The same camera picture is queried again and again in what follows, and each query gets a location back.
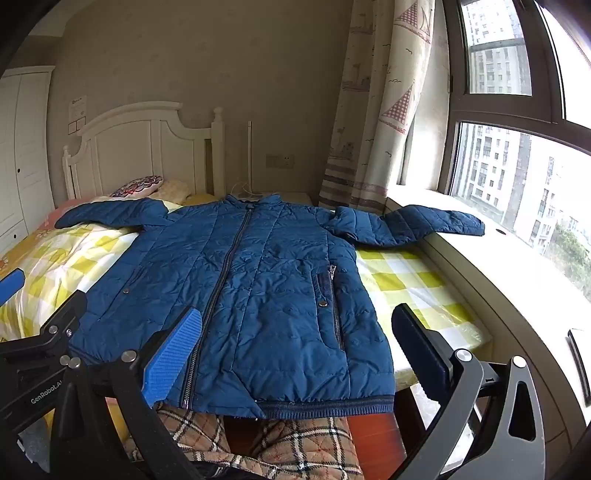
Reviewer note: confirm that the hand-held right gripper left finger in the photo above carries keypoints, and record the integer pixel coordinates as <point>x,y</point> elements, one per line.
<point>171,355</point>

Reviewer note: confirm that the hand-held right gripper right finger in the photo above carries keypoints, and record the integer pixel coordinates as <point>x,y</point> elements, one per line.
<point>418,350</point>

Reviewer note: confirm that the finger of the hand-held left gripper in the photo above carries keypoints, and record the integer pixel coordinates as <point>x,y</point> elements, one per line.
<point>67,318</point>
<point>11,286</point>

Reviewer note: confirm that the blue quilted jacket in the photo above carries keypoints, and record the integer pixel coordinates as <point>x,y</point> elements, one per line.
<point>277,277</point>

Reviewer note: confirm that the orange floral bedding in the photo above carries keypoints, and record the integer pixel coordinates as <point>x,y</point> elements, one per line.
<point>18,249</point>

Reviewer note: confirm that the yellow checked bed sheet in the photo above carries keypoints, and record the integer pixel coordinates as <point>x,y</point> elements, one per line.
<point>406,277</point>

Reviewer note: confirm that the pink pillow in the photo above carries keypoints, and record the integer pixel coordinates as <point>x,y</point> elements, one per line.
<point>51,214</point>

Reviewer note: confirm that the cream windowsill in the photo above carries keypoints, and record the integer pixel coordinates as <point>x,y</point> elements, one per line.
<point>508,286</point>

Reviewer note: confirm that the white wardrobe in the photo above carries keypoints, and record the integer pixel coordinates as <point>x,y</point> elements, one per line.
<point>23,152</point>

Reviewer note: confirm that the person's plaid trousers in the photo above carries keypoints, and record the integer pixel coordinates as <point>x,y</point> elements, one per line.
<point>286,443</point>

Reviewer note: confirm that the patterned round cushion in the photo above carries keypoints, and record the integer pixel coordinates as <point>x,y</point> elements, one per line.
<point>138,186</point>

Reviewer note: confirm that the cream pillow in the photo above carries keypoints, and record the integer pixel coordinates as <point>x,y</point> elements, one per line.
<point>175,189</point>

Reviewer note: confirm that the white bed headboard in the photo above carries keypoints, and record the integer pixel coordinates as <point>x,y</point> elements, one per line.
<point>138,152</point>

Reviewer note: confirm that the white upright pole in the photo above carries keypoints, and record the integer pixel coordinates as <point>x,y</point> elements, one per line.
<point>250,157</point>

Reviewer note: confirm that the printed cream curtain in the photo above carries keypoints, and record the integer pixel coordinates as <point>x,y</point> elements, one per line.
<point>378,115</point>

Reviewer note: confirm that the dark framed window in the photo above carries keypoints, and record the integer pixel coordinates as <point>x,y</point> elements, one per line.
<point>508,108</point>

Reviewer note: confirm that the wall switch panel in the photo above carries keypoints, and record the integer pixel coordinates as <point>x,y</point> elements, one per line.
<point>77,126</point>

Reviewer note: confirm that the white wall notice paper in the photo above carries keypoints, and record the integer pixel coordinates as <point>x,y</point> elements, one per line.
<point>77,107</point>

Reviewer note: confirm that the wall socket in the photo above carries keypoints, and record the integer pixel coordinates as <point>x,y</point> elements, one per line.
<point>280,161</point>

